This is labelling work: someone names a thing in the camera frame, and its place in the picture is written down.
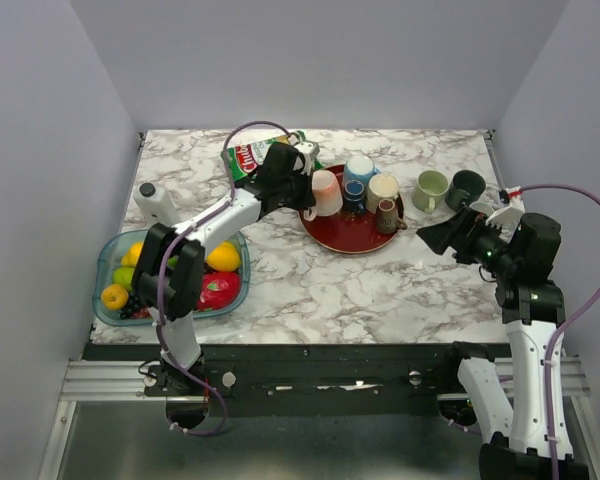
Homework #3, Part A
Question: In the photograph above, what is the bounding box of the pink mug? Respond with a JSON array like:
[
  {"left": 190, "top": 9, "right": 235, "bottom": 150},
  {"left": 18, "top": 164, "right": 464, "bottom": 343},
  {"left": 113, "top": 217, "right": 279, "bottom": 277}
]
[{"left": 302, "top": 170, "right": 343, "bottom": 221}]

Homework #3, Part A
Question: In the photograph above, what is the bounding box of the round red lacquer tray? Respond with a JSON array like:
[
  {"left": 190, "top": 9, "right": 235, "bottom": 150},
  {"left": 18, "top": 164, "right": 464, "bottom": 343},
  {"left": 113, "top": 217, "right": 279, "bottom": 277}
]
[{"left": 299, "top": 165, "right": 404, "bottom": 254}]

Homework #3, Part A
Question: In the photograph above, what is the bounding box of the dark teal mug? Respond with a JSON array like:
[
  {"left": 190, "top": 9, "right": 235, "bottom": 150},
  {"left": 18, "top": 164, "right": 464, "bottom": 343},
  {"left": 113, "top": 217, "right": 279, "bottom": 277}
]
[{"left": 445, "top": 170, "right": 486, "bottom": 212}]

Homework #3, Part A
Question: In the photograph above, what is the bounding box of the grey-blue textured mug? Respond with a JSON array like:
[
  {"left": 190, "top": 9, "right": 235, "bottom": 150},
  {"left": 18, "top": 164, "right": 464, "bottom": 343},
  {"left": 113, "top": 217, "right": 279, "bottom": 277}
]
[{"left": 470, "top": 201, "right": 495, "bottom": 217}]

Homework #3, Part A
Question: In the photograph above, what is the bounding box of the dark grape bunch toy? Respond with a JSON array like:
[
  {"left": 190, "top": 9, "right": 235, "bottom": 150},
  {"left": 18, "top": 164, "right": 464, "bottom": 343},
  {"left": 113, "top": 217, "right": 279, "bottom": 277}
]
[{"left": 119, "top": 293, "right": 151, "bottom": 320}]

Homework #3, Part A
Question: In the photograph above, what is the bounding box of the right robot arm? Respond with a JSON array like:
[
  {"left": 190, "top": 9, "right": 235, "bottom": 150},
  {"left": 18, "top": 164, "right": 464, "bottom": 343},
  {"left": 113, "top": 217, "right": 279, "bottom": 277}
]
[{"left": 417, "top": 207, "right": 590, "bottom": 479}]

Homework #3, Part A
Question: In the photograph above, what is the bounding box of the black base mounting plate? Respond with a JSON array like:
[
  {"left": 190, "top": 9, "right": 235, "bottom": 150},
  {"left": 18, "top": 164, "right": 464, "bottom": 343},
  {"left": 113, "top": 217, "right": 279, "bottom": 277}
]
[{"left": 82, "top": 342, "right": 566, "bottom": 419}]

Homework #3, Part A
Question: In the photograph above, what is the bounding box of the green chips bag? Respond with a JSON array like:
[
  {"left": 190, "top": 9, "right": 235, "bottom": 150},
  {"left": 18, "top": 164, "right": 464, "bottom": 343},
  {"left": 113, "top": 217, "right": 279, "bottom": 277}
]
[{"left": 227, "top": 131, "right": 324, "bottom": 187}]

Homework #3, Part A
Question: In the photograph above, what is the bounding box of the brown striped stoneware mug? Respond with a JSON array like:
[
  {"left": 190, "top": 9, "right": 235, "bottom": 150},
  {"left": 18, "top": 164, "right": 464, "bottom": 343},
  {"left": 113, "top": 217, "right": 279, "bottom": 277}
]
[{"left": 376, "top": 199, "right": 407, "bottom": 235}]

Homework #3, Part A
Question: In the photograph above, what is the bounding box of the aluminium frame rail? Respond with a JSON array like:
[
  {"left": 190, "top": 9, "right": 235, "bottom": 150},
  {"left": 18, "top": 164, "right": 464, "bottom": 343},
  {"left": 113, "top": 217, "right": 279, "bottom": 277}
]
[{"left": 60, "top": 357, "right": 591, "bottom": 403}]

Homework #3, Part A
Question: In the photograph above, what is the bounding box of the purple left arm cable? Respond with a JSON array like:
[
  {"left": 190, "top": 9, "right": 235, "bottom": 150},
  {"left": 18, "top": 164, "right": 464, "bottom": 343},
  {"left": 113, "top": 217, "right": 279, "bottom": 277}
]
[{"left": 149, "top": 119, "right": 301, "bottom": 438}]

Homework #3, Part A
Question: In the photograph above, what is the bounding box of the clear blue fruit container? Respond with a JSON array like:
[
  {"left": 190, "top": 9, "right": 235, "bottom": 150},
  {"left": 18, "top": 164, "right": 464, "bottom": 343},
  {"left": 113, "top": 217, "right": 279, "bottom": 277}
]
[{"left": 92, "top": 229, "right": 251, "bottom": 327}]

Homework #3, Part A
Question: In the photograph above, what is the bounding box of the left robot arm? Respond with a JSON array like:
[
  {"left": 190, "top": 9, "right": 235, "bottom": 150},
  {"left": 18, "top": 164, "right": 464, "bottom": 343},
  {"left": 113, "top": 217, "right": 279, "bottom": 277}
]
[{"left": 132, "top": 141, "right": 320, "bottom": 395}]

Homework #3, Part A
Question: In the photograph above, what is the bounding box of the dark blue glazed mug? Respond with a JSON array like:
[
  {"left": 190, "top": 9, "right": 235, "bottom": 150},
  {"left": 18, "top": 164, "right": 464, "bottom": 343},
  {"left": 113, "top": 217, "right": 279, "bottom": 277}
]
[{"left": 343, "top": 180, "right": 366, "bottom": 215}]

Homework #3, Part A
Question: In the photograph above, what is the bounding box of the light green mug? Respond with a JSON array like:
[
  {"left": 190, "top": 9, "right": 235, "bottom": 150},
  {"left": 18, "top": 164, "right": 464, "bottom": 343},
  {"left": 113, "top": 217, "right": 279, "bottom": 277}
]
[{"left": 411, "top": 170, "right": 449, "bottom": 214}]

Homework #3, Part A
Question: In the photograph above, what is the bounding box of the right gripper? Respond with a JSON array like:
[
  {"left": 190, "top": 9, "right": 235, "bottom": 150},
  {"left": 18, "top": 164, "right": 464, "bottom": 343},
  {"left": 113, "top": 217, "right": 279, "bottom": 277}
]
[{"left": 418, "top": 204, "right": 520, "bottom": 276}]

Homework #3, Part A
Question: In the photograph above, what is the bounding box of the white bottle black cap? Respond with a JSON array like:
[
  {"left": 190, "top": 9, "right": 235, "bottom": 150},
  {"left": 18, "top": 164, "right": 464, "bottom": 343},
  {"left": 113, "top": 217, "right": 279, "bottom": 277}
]
[{"left": 133, "top": 182, "right": 180, "bottom": 227}]

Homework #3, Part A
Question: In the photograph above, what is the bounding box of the red dragon fruit toy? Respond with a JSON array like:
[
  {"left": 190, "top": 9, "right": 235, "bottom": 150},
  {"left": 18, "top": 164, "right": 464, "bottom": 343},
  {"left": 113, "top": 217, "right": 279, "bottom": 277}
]
[{"left": 196, "top": 272, "right": 241, "bottom": 311}]

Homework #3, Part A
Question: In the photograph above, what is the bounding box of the yellow orange pepper toy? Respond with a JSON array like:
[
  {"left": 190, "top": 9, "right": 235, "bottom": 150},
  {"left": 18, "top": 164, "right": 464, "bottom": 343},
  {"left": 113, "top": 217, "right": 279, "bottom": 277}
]
[{"left": 100, "top": 284, "right": 129, "bottom": 310}]

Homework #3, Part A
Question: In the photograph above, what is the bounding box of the cream mug black handle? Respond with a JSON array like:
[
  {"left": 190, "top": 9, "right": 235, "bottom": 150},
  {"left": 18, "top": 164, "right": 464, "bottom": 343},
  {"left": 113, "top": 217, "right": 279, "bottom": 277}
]
[{"left": 365, "top": 173, "right": 399, "bottom": 214}]

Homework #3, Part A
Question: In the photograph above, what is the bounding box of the yellow lemon toy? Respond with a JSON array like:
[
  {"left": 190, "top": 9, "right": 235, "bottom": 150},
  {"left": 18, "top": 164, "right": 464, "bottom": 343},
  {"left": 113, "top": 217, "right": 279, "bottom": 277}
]
[
  {"left": 120, "top": 242, "right": 143, "bottom": 268},
  {"left": 205, "top": 241, "right": 242, "bottom": 272}
]

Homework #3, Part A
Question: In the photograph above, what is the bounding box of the green lime toy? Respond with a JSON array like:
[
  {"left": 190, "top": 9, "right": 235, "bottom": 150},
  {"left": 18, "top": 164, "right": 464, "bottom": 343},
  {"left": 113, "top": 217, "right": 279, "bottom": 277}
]
[{"left": 112, "top": 267, "right": 134, "bottom": 291}]

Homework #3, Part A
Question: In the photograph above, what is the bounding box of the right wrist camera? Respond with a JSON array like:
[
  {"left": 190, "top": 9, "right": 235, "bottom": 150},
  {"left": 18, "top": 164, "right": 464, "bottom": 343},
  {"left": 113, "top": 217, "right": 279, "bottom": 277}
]
[{"left": 486, "top": 186, "right": 525, "bottom": 229}]

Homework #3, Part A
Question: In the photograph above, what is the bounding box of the light blue mug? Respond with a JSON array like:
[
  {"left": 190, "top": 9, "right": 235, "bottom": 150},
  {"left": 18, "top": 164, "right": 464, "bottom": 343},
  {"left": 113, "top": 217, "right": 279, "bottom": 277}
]
[{"left": 342, "top": 155, "right": 379, "bottom": 187}]

